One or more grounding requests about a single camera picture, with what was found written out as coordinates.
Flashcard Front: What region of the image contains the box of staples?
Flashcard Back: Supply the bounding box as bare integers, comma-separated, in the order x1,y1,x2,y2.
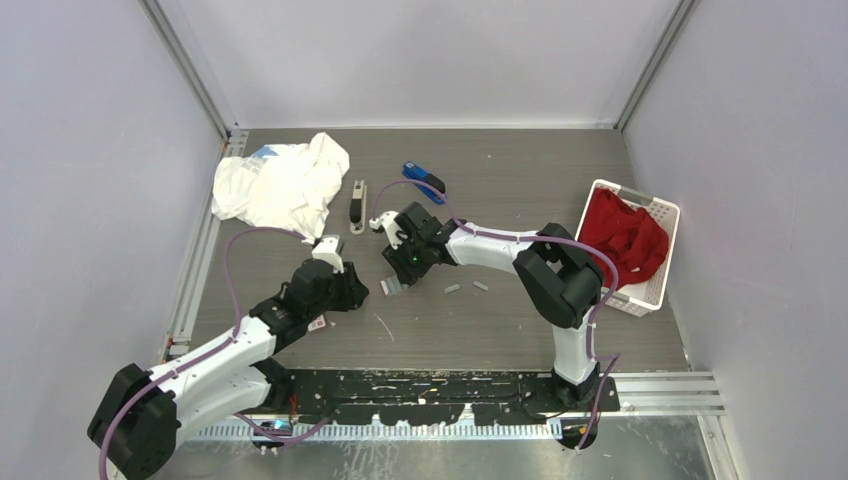
380,276,407,296

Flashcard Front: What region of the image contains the blue black stapler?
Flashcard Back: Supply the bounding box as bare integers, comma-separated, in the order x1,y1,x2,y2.
402,162,446,205

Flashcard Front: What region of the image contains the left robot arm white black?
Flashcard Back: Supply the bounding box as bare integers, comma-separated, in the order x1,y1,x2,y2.
87,259,369,479

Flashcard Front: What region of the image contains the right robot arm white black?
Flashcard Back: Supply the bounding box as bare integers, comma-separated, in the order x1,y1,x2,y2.
369,202,605,411

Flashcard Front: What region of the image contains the staple box lid sleeve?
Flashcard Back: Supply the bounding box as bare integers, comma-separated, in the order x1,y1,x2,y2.
308,316,327,332

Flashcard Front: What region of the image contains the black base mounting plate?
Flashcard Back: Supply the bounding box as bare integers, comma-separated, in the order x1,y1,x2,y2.
252,369,620,426

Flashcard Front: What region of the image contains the white crumpled t-shirt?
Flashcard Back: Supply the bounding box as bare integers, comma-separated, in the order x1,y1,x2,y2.
211,132,350,241

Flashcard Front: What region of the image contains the red cloth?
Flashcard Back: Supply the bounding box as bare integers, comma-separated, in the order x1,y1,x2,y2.
578,188,670,287

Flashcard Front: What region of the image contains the white plastic basket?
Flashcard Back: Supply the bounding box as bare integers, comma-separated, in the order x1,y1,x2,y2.
577,179,680,317

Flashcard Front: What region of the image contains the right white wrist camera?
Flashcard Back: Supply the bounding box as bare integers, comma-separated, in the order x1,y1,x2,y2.
369,211,408,250

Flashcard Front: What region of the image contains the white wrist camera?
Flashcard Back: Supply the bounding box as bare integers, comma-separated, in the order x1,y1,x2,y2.
311,235,345,273
369,211,408,250

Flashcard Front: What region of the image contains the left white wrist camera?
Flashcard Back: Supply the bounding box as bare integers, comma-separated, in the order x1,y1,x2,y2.
311,235,345,273

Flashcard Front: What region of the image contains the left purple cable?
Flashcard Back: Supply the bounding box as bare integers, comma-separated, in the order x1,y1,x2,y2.
97,227,319,480

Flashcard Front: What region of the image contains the white perforated cable rail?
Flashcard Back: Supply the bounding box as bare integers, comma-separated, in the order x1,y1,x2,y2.
189,419,562,442

